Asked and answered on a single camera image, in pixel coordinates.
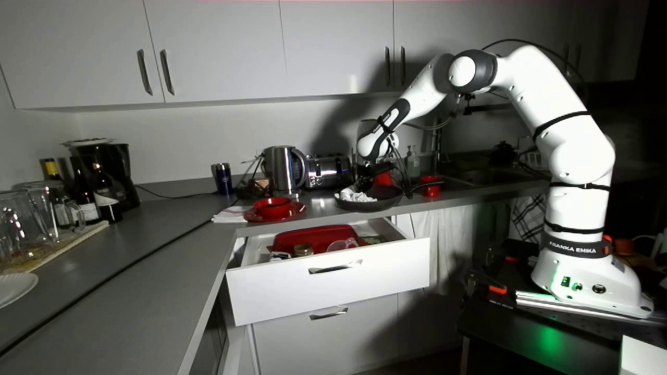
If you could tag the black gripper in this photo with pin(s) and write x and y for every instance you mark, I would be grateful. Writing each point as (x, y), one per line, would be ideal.
(375, 171)

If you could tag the white cloth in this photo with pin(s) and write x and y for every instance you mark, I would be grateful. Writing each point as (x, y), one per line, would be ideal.
(354, 196)

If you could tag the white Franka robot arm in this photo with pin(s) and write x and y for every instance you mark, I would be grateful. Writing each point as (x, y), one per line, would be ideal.
(569, 146)

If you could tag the dark plate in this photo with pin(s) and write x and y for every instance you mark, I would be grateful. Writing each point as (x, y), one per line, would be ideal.
(366, 205)

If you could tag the white plate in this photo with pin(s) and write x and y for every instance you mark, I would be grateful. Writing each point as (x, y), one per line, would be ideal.
(13, 286)

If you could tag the chrome toaster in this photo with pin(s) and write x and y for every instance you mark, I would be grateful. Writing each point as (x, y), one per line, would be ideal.
(327, 171)

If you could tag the small red cup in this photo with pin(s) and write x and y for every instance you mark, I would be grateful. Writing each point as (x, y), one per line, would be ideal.
(429, 185)

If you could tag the sink faucet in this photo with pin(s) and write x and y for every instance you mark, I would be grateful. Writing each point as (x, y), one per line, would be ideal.
(435, 146)

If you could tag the white curtain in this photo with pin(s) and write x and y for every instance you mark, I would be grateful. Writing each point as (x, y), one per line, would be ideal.
(437, 240)

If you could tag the steel electric kettle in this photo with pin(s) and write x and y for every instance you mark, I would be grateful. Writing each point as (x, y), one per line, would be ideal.
(282, 169)

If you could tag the red bowl on counter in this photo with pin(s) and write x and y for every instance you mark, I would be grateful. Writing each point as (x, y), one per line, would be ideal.
(274, 218)

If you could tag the open white drawer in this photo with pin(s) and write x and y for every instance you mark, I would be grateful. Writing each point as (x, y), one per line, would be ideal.
(326, 285)

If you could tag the small brown jar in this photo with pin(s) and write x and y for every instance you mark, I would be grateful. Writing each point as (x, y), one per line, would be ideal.
(258, 186)

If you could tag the white napkin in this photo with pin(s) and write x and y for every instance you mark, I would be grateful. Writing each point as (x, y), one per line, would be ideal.
(225, 216)

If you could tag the checkered towel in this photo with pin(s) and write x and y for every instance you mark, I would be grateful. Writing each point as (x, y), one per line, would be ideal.
(527, 219)

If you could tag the closed white drawer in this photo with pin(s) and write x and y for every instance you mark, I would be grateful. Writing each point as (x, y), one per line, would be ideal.
(326, 341)

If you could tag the black control box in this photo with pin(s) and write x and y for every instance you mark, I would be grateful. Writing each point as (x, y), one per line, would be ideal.
(506, 279)

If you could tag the shadowed white cabinet door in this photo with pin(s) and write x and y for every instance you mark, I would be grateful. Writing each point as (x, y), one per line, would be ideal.
(429, 23)

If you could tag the black robot cart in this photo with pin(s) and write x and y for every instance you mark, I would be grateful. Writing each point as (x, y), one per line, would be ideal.
(543, 341)

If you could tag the black coffee maker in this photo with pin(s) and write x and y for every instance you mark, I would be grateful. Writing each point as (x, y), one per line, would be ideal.
(104, 173)

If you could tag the dark wine bottle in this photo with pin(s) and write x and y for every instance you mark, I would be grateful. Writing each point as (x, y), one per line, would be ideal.
(83, 199)

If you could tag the slim dark bottle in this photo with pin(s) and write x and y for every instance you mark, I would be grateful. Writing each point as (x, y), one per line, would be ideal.
(66, 173)

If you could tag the wooden cutting board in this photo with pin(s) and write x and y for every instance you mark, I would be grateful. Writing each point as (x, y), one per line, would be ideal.
(63, 244)

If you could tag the white box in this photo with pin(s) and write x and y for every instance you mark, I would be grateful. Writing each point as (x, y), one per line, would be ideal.
(642, 358)

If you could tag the bottle with yellow cap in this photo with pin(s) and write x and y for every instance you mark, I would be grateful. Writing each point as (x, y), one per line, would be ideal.
(51, 169)

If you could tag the wide white cabinet door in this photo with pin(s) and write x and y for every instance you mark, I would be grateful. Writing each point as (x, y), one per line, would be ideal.
(69, 49)

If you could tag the clear drinking glass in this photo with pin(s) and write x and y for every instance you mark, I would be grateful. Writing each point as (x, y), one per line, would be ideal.
(37, 212)
(11, 226)

